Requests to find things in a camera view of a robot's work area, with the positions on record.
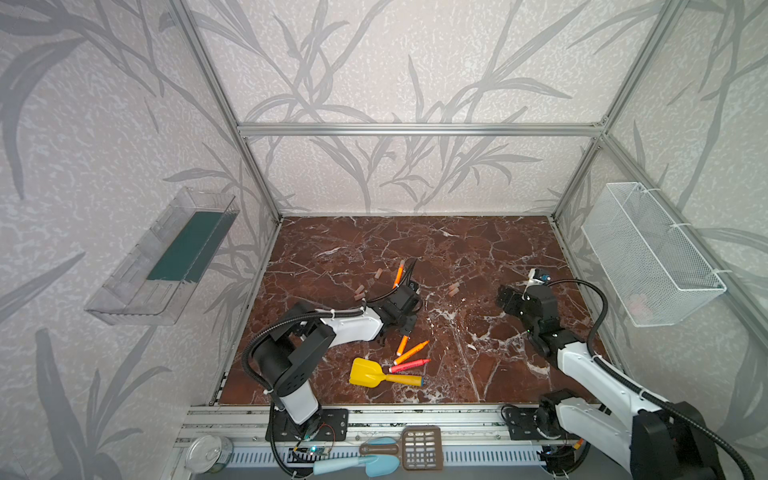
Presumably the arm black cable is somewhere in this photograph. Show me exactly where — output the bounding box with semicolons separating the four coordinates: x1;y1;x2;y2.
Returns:
241;257;419;391
545;278;757;480

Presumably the small circuit board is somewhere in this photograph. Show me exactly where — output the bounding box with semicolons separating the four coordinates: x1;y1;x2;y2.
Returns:
290;443;334;463

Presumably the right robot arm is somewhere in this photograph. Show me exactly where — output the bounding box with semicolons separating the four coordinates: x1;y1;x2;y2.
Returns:
495;282;755;479

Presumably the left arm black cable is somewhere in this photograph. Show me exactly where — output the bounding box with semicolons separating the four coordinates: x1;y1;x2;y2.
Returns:
241;257;419;391

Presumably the clear plastic wall tray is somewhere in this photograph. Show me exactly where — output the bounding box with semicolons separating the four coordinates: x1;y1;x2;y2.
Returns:
85;187;240;326

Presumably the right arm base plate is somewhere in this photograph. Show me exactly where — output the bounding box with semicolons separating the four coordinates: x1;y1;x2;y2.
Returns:
500;404;564;441

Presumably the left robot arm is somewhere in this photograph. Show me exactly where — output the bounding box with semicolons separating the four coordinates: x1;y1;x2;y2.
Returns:
241;280;422;427

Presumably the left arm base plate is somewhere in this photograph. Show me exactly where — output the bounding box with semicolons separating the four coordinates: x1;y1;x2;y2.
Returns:
265;407;349;442

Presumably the light blue spatula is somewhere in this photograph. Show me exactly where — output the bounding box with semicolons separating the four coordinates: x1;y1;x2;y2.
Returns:
312;437;401;478

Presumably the orange marker pen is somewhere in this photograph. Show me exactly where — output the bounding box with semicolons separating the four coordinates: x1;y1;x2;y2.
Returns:
393;260;405;288
396;335;409;357
394;340;430;365

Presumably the white wire basket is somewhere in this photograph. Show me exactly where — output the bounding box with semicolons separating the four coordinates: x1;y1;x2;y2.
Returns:
582;182;727;328

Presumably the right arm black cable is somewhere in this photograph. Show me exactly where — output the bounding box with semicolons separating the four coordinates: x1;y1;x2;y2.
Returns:
545;278;757;480

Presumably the red marker pen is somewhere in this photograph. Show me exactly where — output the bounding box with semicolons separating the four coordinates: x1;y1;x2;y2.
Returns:
389;359;430;374

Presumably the yellow toy shovel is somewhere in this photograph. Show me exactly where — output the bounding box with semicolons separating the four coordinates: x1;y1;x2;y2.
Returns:
349;358;423;388

